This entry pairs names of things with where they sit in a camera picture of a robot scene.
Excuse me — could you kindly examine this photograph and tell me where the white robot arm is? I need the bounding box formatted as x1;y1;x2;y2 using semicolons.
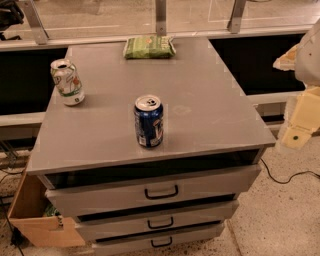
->
273;19;320;150

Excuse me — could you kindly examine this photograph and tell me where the blue pepsi can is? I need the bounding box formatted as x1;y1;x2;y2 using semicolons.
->
134;95;163;148

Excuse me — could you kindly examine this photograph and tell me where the white green soda can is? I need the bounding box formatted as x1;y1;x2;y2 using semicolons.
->
50;59;85;106

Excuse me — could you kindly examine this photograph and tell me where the grey drawer cabinet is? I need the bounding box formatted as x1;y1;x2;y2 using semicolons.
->
27;39;275;256

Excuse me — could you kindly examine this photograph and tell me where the green chip bag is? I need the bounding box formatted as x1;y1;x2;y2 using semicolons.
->
123;35;176;59

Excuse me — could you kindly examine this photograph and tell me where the middle grey drawer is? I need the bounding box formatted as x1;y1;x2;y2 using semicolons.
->
75;200;239;241

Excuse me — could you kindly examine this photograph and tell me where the grey drawer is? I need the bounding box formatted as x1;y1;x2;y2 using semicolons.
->
46;164;261;217
92;221;224;256
75;200;239;241

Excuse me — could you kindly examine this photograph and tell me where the top grey drawer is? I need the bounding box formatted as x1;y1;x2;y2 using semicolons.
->
46;164;261;217

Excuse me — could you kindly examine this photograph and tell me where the bottom grey drawer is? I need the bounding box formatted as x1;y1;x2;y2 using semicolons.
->
92;221;224;256

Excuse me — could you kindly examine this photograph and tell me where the green item in box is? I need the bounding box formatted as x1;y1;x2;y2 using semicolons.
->
43;204;60;217

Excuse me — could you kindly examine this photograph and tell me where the metal window railing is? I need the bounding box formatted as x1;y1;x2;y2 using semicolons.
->
0;0;320;52

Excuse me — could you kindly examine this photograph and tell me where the brown cardboard box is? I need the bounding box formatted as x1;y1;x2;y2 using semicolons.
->
8;173;85;247

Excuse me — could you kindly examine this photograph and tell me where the black floor cable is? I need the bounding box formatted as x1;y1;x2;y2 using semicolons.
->
259;157;320;185

